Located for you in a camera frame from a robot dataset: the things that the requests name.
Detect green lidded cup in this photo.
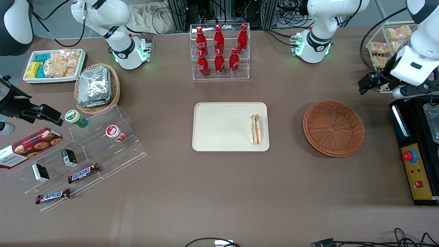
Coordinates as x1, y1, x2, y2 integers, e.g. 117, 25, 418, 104
65, 110, 88, 128

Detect bagged cracker snack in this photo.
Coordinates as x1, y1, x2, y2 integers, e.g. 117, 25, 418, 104
371, 56, 390, 68
387, 26, 412, 42
370, 42, 390, 55

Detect white rectangular snack bin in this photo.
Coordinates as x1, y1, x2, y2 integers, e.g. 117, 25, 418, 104
23, 49, 86, 84

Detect triangle sandwich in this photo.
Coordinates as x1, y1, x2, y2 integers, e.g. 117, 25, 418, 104
249, 114, 262, 144

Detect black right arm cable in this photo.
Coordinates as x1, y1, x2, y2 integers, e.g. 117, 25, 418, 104
32, 0, 86, 48

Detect cream plastic tray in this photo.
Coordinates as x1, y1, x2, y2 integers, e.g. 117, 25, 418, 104
192, 102, 270, 152

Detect clear acrylic stepped stand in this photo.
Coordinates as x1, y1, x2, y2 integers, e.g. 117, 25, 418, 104
7, 105, 147, 212

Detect aluminium frame post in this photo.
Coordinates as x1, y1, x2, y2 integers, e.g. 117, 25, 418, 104
262, 0, 278, 30
168, 0, 188, 33

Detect metal pan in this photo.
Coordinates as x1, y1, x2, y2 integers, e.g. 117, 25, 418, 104
424, 103, 439, 144

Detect black yellow control box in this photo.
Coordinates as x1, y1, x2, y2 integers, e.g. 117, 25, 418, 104
389, 98, 439, 206

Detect clear acrylic bottle rack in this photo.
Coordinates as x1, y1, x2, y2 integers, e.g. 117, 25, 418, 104
190, 23, 251, 80

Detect thin black looped cable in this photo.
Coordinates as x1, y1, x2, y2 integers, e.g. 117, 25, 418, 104
185, 237, 240, 247

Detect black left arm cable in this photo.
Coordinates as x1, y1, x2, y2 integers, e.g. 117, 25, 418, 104
359, 8, 408, 83

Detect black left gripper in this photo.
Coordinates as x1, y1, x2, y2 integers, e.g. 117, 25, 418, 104
358, 67, 439, 100

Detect red lidded yogurt cup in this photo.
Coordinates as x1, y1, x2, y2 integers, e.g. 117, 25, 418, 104
106, 125, 126, 142

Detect pale wire basket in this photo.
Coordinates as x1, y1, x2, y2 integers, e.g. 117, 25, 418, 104
365, 21, 417, 70

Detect tangled black cable bundle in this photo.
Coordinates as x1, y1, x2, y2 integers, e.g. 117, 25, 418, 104
277, 0, 313, 28

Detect black cable with connector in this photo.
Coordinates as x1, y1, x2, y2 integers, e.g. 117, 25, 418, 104
312, 228, 439, 247

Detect beige cloth bag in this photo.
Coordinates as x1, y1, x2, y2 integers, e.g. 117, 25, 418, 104
130, 3, 173, 35

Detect tan wicker basket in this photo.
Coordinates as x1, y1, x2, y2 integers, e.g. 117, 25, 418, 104
74, 63, 120, 115

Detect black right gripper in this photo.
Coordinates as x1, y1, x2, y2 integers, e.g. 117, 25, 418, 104
0, 76, 64, 126

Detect red tartan cookie box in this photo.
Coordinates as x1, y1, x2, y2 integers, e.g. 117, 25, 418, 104
0, 128, 63, 169

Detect clear bag of crackers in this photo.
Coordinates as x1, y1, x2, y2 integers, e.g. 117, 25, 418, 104
44, 49, 81, 78

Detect empty brown wicker basket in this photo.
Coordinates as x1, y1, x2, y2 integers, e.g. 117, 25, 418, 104
303, 100, 366, 157

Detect foil wrapped pack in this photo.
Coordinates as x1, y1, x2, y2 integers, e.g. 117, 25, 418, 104
78, 67, 111, 103
78, 99, 112, 108

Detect Snickers chocolate bar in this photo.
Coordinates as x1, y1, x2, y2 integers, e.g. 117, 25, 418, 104
68, 163, 100, 184
36, 188, 71, 205

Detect small black carton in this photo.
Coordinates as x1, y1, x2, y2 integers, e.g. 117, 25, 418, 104
61, 148, 78, 167
32, 164, 50, 183

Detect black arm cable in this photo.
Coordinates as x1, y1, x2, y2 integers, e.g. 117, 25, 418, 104
359, 8, 408, 83
32, 0, 86, 48

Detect black base cables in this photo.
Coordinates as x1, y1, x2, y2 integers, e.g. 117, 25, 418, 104
263, 28, 299, 47

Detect red cola bottle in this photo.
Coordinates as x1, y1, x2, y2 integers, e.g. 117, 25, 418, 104
238, 24, 248, 55
215, 49, 225, 76
198, 51, 209, 77
214, 25, 224, 55
196, 27, 208, 57
229, 47, 240, 75

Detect yellow snack packet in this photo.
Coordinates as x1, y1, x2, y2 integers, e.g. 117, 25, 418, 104
26, 62, 43, 79

